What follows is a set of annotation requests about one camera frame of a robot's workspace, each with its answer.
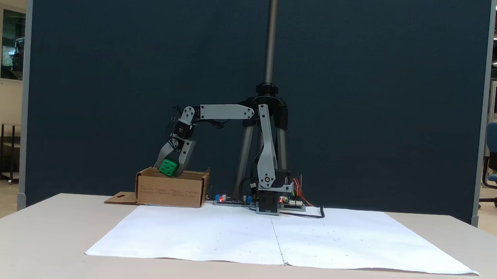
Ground black camera tripod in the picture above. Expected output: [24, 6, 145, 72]
[232, 0, 298, 201]

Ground blue circuit board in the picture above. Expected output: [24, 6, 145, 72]
[213, 192, 257, 208]

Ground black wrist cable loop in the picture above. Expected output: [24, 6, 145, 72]
[169, 105, 184, 150]

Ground brown cardboard box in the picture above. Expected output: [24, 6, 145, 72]
[104, 160, 211, 209]

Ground grey movable gripper jaw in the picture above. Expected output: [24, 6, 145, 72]
[155, 141, 178, 171]

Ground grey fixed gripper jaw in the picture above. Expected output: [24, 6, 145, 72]
[174, 151, 195, 179]

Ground black elbow cable loop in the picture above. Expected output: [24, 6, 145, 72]
[238, 147, 260, 209]

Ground framed wall window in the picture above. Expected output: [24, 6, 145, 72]
[0, 3, 28, 84]

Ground dark side table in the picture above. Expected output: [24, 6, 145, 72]
[0, 122, 22, 184]

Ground red jumper wire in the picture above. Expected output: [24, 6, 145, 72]
[292, 174, 316, 207]

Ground dark blue partition panel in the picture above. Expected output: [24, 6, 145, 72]
[17, 0, 497, 234]

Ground green dice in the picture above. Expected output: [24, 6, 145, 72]
[159, 158, 179, 178]

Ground circuit board with red LED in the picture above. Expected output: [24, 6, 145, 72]
[279, 196, 307, 212]

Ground white paper sheet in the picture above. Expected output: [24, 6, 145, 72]
[269, 206, 483, 276]
[85, 196, 289, 266]

